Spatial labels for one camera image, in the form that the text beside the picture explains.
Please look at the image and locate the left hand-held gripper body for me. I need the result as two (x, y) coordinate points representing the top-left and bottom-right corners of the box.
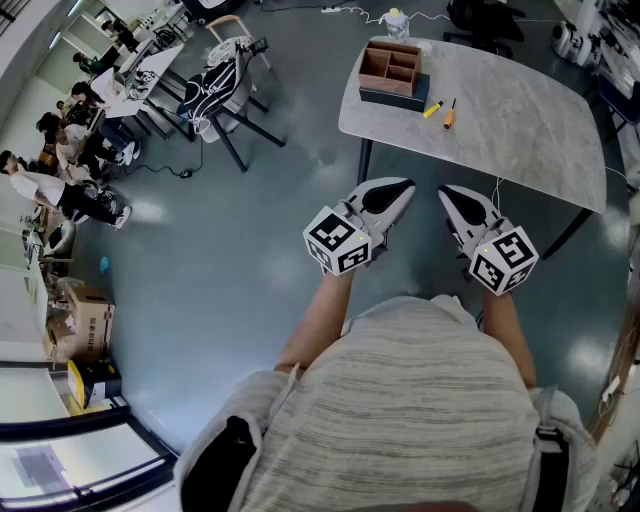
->
(302, 199), (390, 277)

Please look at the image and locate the yellow and black box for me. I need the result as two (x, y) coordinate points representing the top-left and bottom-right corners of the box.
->
(67, 359), (123, 409)

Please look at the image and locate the black table leg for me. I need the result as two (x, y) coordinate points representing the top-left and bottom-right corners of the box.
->
(357, 138), (374, 186)
(542, 208), (595, 260)

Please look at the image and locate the black office chair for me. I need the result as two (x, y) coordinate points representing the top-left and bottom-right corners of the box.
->
(443, 0), (526, 59)

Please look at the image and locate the grey chair with black legs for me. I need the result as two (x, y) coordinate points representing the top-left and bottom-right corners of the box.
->
(197, 47), (287, 174)

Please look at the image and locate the coiled white cable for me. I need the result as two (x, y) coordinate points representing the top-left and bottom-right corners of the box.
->
(343, 5), (451, 25)

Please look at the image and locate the brown wooden organizer box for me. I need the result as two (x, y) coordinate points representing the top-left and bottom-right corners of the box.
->
(358, 39), (424, 98)

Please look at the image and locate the black and white backpack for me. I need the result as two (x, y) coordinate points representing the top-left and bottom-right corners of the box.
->
(182, 59), (241, 134)

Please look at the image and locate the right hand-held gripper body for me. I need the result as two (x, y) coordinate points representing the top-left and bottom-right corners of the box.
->
(452, 216), (540, 298)

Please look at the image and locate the black white-striped backpack strap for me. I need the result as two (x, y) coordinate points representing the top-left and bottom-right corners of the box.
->
(532, 424), (571, 512)

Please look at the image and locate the white patterned round cushion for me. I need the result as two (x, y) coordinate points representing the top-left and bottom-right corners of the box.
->
(207, 38), (241, 66)

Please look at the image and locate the light wooden chair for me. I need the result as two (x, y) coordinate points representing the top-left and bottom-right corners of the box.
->
(206, 14), (274, 71)

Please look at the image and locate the person's grey striped shirt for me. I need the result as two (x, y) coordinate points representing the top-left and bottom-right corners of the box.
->
(172, 294), (601, 512)

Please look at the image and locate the blue chair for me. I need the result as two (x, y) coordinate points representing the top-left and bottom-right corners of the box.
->
(597, 74), (640, 144)

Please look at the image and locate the brown cardboard box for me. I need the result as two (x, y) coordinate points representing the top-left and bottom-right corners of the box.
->
(44, 285), (116, 362)

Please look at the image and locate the person's right forearm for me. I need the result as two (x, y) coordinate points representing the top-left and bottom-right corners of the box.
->
(480, 289), (539, 391)

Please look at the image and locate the black-framed glass door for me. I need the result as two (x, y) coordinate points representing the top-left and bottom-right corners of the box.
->
(0, 404), (179, 509)

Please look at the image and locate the white desk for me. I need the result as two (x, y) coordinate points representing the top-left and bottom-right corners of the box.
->
(89, 43), (186, 119)

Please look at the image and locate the person's left forearm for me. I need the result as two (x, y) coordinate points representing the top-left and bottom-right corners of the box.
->
(273, 269), (357, 374)

